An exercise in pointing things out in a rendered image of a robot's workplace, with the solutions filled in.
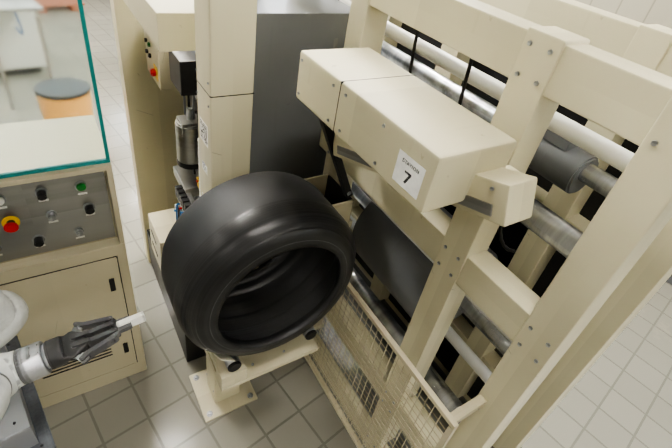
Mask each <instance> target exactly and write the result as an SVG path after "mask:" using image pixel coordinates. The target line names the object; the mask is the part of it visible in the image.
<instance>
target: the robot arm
mask: <svg viewBox="0 0 672 448"><path fill-rule="evenodd" d="M28 313H29V309H28V306H27V304H26V302H25V300H24V299H23V298H22V297H21V296H19V295H18V294H16V293H14V292H12V291H7V290H0V348H2V347H3V346H4V345H6V344H7V343H8V342H9V341H10V340H11V339H13V338H14V337H15V336H16V335H17V334H18V333H19V331H20V330H21V329H22V328H23V326H24V324H25V323H26V321H27V319H28ZM145 321H146V318H145V315H144V313H143V311H142V312H139V313H137V314H134V315H132V316H125V317H123V318H120V319H118V320H116V319H115V318H113V317H112V316H107V317H103V318H98V319H94V320H89V321H85V322H74V323H73V326H74V327H73V329H72V331H70V332H68V333H67V334H65V335H64V336H57V337H54V338H52V339H49V340H47V341H45V342H44V343H43V342H42V341H37V342H34V343H32V344H29V345H27V346H24V347H22V348H18V349H17V350H14V351H10V352H5V353H0V421H1V420H2V418H3V416H4V415H5V413H6V411H7V408H8V406H9V403H10V399H11V396H13V395H14V394H15V393H16V392H17V391H18V389H19V388H21V387H22V386H24V385H26V384H28V383H32V382H33V381H35V380H38V379H40V378H42V377H45V376H47V375H49V374H51V372H52V369H56V368H59V367H61V366H63V365H66V364H68V362H69V361H75V360H78V361H80V362H81V363H82V364H83V365H86V364H87V363H88V362H89V361H90V360H91V359H92V358H93V357H95V356H96V355H98V354H99V353H101V352H103V351H104V350H106V349H107V348H109V347H110V346H112V345H114V344H115V343H117V342H118V341H119V340H120V339H119V337H121V335H122V334H121V333H123V332H126V331H128V330H130V329H132V328H133V326H135V325H138V324H140V323H143V322H145ZM86 350H87V351H86Z"/></svg>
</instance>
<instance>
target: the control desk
mask: <svg viewBox="0 0 672 448"><path fill-rule="evenodd" d="M0 290H7V291H12V292H14V293H16V294H18V295H19V296H21V297H22V298H23V299H24V300H25V302H26V304H27V306H28V309H29V313H28V319H27V321H26V323H25V324H24V326H23V328H22V329H21V330H20V331H19V333H18V334H17V336H18V339H19V341H20V345H21V347H24V346H27V345H29V344H32V343H34V342H37V341H42V342H43V343H44V342H45V341H47V340H49V339H52V338H54V337H57V336H64V335H65V334H67V333H68V332H70V331H72V329H73V327H74V326H73V323H74V322H85V321H89V320H94V319H98V318H103V317H107V316H112V317H113V318H115V319H116V320H118V319H120V318H123V317H125V316H132V315H134V314H137V308H136V303H135V297H134V291H133V285H132V280H131V274H130V268H129V263H128V257H127V251H126V245H125V240H124V234H123V228H122V222H121V217H120V211H119V205H118V200H117V194H116V188H115V182H114V177H113V171H112V166H111V163H110V162H109V163H102V164H96V165H89V166H82V167H76V168H69V169H62V170H56V171H49V172H43V173H36V174H29V175H23V176H16V177H9V178H3V179H0ZM121 334H122V335H121V337H119V339H120V340H119V341H118V342H117V343H115V344H114V345H112V346H110V347H109V348H107V349H106V350H104V351H103V352H101V353H99V354H98V355H96V356H95V357H93V358H92V359H91V360H90V361H89V362H88V363H87V364H86V365H83V364H82V363H81V362H80V361H78V360H75V361H69V362H68V364H66V365H63V366H61V367H59V368H56V369H52V372H51V374H49V375H47V376H45V377H42V378H40V379H38V380H35V381H33V382H34V384H35V387H36V390H37V391H38V392H37V393H38V396H39V399H40V402H41V404H42V407H43V408H46V407H49V406H51V405H54V404H57V403H59V402H62V401H65V400H67V399H70V398H72V397H75V396H78V395H80V394H83V393H86V392H88V391H91V390H94V389H96V388H99V387H102V386H104V385H107V384H109V383H112V382H115V381H117V380H120V379H123V378H125V377H128V376H131V375H133V374H136V373H139V372H141V371H144V370H146V369H147V365H146V360H145V354H144V348H143V343H142V337H141V331H140V325H139V324H138V325H135V326H133V328H132V329H130V330H128V331H126V332H123V333H121Z"/></svg>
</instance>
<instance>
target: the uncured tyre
mask: <svg viewBox="0 0 672 448"><path fill-rule="evenodd" d="M355 257H356V244H355V239H354V236H353V234H352V231H351V229H350V227H349V225H348V223H347V222H346V221H345V219H344V218H343V217H342V216H341V215H340V214H339V213H338V211H337V210H336V209H335V208H334V207H333V206H332V205H331V203H330V202H329V201H328V200H327V199H326V198H325V197H324V195H323V194H322V193H321V192H320V191H319V190H318V189H317V188H316V187H315V186H314V185H313V184H311V183H310V182H308V181H306V180H304V179H303V178H301V177H299V176H296V175H294V174H290V173H286V172H280V171H261V172H254V173H249V174H245V175H242V176H238V177H235V178H233V179H230V180H228V181H226V182H223V183H221V184H219V185H218V186H216V187H214V188H212V189H211V190H209V191H207V192H206V193H205V194H203V195H202V196H200V197H199V198H198V199H197V200H195V201H194V202H193V203H192V204H191V205H190V206H189V207H188V208H187V209H186V210H185V211H184V212H183V213H182V214H181V215H180V217H179V218H178V219H177V220H176V222H175V223H174V225H173V226H172V228H171V230H170V231H169V233H168V235H167V238H166V240H165V243H164V246H163V250H162V256H161V276H162V280H163V283H164V286H165V289H166V291H167V294H168V297H169V299H170V302H171V304H172V307H173V310H174V312H175V315H176V318H177V320H178V323H179V325H180V328H181V329H182V331H183V332H184V334H185V335H186V336H187V337H188V338H189V339H190V340H191V341H192V342H193V343H194V344H195V345H196V346H198V347H199V348H201V349H203V350H206V351H209V352H213V353H218V354H223V355H229V356H245V355H252V354H257V353H261V352H264V351H268V350H270V349H273V348H276V347H278V346H280V345H283V344H285V343H287V342H289V341H291V340H292V339H294V338H296V337H297V336H299V335H301V334H302V333H304V332H305V331H307V330H308V329H309V328H311V327H312V326H313V325H315V324H316V323H317V322H318V321H319V320H320V319H322V318H323V317H324V316H325V315H326V314H327V313H328V312H329V311H330V310H331V308H332V307H333V306H334V305H335V304H336V303H337V301H338V300H339V299H340V297H341V296H342V294H343V292H344V291H345V289H346V287H347V285H348V283H349V281H350V278H351V275H352V271H353V267H354V262H355ZM270 259H271V260H270ZM268 260H270V261H268ZM266 261H268V262H267V263H265V264H264V265H262V266H261V267H259V268H257V267H258V266H260V265H261V264H263V263H264V262H266ZM255 268H257V269H255ZM254 269H255V270H254ZM252 270H253V271H252Z"/></svg>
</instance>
